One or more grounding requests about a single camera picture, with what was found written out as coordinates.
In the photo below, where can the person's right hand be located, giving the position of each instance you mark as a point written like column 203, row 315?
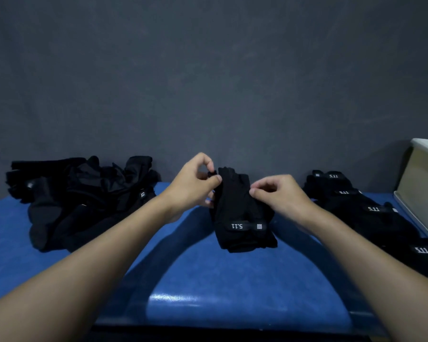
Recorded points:
column 289, row 199

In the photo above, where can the person's left hand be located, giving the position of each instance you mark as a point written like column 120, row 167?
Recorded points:
column 189, row 188

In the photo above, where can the pile of black gloves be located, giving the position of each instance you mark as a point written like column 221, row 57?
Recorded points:
column 82, row 203

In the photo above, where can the white storage box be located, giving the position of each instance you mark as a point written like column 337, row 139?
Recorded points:
column 424, row 188

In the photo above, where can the person's left forearm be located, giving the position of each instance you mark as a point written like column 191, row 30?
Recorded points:
column 75, row 277

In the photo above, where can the person's right forearm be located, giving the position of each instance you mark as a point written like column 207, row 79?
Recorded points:
column 381, row 281

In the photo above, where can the blue padded bench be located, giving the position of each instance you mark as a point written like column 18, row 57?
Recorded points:
column 235, row 281

